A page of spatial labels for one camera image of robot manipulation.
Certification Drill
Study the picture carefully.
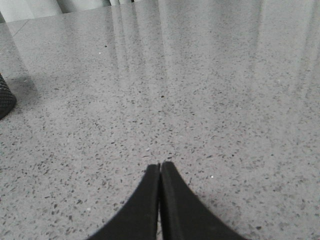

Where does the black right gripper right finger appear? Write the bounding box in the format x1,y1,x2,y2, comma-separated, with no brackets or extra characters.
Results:
160,161,244,240

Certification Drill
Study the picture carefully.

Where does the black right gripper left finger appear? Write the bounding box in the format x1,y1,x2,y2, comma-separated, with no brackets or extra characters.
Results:
89,164,160,240

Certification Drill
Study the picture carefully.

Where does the black mesh pen bucket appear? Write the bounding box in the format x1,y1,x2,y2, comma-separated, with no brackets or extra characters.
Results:
0,75,17,119

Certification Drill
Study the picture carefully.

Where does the grey curtain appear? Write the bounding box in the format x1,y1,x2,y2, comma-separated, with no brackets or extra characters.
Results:
0,0,134,23

